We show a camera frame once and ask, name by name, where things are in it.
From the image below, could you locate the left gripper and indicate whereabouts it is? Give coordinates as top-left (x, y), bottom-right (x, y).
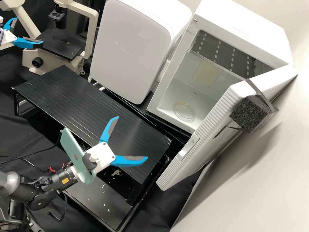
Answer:
top-left (0, 17), bottom-right (45, 51)

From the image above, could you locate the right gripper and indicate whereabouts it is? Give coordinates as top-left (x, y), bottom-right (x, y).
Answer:
top-left (86, 116), bottom-right (149, 174)

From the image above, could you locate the incubator door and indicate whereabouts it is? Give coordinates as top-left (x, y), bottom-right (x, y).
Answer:
top-left (155, 64), bottom-right (300, 191)

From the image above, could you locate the white incubator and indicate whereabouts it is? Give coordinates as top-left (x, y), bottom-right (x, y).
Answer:
top-left (146, 0), bottom-right (295, 135)

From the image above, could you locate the cream microscope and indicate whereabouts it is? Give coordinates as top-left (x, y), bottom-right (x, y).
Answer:
top-left (0, 0), bottom-right (99, 76)

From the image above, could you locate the black tray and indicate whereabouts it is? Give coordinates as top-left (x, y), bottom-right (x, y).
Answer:
top-left (63, 154), bottom-right (171, 231)

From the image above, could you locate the petri dish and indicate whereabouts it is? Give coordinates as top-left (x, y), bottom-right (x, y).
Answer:
top-left (173, 101), bottom-right (195, 121)

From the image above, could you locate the white box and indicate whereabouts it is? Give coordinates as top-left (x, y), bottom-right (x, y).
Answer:
top-left (89, 0), bottom-right (192, 106)

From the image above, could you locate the right wrist camera phone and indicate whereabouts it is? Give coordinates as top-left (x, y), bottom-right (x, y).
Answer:
top-left (60, 127), bottom-right (102, 186)

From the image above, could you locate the black cable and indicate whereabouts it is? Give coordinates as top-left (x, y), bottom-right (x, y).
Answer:
top-left (0, 144), bottom-right (61, 165)
top-left (47, 191), bottom-right (69, 221)

